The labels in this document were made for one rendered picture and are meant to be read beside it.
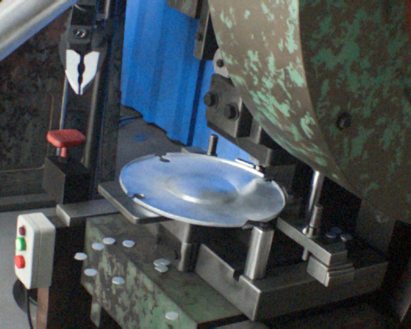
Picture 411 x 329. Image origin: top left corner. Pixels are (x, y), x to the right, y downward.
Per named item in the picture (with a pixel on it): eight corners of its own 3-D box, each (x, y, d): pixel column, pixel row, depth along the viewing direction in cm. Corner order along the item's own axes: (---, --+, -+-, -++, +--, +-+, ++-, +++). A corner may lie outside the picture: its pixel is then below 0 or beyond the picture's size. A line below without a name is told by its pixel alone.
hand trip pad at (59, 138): (54, 177, 180) (57, 141, 177) (41, 165, 184) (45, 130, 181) (85, 174, 184) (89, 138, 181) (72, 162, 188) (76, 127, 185)
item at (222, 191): (317, 215, 159) (318, 211, 159) (175, 237, 143) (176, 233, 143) (223, 150, 181) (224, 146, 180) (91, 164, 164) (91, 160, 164)
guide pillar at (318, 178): (308, 222, 166) (323, 151, 161) (301, 218, 168) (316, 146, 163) (317, 221, 168) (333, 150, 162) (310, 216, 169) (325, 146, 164)
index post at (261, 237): (252, 280, 149) (263, 228, 146) (241, 272, 152) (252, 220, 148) (265, 277, 151) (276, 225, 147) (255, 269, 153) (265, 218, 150)
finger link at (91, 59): (97, 87, 179) (101, 42, 176) (95, 97, 174) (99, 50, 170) (81, 86, 179) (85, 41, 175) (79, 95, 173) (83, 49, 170)
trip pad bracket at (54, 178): (57, 258, 183) (66, 170, 176) (37, 236, 191) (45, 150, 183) (83, 255, 187) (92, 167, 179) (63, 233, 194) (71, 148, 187)
